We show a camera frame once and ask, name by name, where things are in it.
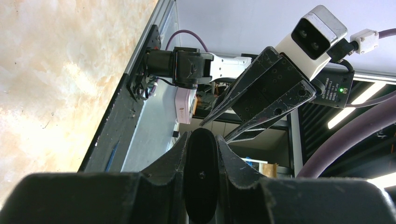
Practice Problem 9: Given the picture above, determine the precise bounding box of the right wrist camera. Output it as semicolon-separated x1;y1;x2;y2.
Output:
275;5;347;81

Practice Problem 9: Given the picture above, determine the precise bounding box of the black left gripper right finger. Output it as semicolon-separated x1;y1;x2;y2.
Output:
215;135;396;224

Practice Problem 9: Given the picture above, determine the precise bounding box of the black remote control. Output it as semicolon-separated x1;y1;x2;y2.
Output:
184;128;219;224

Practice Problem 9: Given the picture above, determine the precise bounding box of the pink white box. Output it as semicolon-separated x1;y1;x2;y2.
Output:
175;87;198;124

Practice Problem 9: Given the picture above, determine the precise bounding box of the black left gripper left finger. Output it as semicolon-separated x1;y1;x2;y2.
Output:
0;132;191;224

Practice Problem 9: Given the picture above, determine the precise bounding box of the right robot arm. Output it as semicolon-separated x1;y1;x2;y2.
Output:
143;47;316;142

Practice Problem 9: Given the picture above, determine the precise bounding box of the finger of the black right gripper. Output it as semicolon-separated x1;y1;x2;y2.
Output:
225;80;316;143
199;47;282;126

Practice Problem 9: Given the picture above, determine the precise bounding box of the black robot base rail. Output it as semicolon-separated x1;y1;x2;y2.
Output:
77;0;180;174

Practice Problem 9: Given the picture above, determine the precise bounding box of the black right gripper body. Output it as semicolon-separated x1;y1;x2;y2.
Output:
230;56;305;123

